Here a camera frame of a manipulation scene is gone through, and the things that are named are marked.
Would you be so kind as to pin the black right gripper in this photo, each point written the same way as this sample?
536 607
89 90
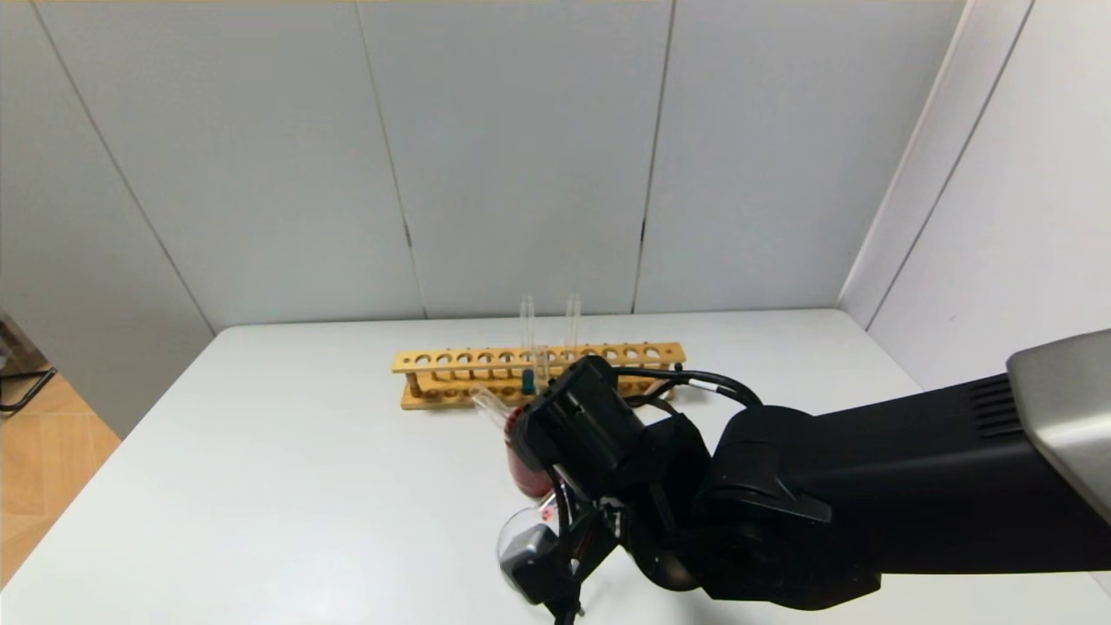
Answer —
517 431

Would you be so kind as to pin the red plastic cup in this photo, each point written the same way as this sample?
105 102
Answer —
521 473

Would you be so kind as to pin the clear glass dish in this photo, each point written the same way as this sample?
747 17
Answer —
508 542

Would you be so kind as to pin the test tube with red pigment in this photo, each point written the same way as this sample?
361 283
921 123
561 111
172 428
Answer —
548 510

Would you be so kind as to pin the test tube with teal pigment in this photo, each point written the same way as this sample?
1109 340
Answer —
528 382

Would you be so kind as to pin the test tube with blue pigment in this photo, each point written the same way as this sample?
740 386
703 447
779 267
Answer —
542 369

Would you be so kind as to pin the empty clear test tube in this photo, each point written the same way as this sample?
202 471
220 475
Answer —
496 418
483 401

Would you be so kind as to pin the test tube with yellow pigment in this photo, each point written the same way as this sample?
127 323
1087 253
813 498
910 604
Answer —
571 330

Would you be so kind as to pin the black and grey right robot arm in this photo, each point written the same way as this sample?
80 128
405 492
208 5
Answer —
911 486

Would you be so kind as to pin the wooden test tube rack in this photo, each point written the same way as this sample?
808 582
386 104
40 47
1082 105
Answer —
451 356

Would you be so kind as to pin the dark furniture frame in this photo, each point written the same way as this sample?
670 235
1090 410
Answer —
7 347

